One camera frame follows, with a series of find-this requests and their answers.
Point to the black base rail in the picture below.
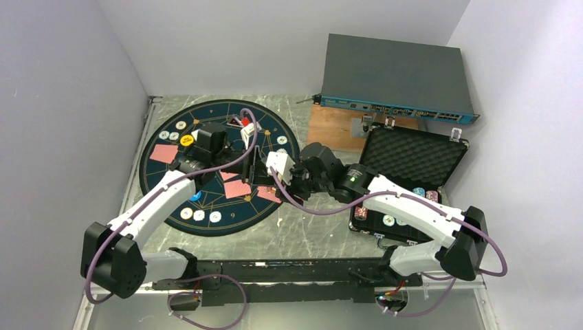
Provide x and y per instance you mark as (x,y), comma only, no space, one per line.
(291,280)

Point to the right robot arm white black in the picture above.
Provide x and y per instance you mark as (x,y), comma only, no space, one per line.
(458,238)

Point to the grey network switch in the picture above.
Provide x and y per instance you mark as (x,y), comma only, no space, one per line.
(396,78)

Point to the wooden board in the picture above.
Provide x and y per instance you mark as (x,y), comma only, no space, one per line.
(339,129)

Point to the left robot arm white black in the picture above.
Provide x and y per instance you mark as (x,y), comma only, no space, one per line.
(112,260)

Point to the yellow round blind button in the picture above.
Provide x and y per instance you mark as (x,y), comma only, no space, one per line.
(186,140)

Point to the blue round blind button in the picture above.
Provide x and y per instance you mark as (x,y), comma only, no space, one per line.
(196,197)

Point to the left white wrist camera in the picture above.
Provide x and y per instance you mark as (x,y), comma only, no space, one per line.
(248,131)

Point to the yellow chip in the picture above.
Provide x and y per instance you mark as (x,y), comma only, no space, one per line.
(186,213)

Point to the triangular red black marker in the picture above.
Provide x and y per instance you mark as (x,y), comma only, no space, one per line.
(235,121)

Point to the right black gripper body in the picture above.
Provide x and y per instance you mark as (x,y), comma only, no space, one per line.
(303,183)

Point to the red chip roll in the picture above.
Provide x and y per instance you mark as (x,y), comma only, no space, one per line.
(360,213)

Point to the black poker chip case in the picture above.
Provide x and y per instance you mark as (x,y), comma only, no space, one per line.
(411,159)

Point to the round dark blue poker mat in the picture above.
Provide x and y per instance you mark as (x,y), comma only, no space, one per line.
(223,216)

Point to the face up card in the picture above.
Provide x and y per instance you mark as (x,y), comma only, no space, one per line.
(195,135)

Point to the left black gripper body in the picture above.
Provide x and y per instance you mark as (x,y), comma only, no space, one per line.
(247,171)

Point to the red card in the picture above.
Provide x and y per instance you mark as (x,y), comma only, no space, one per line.
(236,188)
(226,177)

